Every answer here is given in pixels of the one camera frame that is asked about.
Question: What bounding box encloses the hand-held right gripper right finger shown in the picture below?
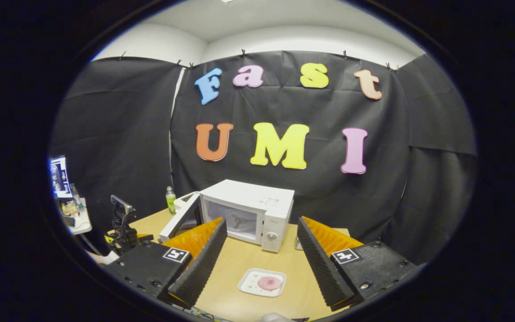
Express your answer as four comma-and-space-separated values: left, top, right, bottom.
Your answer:
297, 216, 419, 312

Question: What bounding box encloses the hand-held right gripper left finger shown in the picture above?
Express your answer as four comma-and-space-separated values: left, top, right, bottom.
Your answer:
106, 218, 228, 309

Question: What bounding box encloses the white square plate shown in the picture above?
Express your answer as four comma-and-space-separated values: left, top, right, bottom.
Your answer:
238, 268, 287, 298

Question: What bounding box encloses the pink ham slice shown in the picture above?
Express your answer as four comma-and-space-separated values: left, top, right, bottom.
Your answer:
257, 276, 283, 291

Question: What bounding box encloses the white microwave oven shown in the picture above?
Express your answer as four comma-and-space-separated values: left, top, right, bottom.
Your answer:
158, 179, 295, 254

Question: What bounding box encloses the white side table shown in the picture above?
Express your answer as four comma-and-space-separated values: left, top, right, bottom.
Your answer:
59, 197, 93, 235

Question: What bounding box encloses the green drink bottle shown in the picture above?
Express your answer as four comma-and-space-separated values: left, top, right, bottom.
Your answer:
165, 186, 177, 214

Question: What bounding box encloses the white plastic box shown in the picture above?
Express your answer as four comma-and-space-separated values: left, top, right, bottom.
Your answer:
173, 191, 201, 213

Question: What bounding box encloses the computer monitor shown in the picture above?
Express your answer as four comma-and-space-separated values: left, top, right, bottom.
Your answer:
50, 156, 72, 199

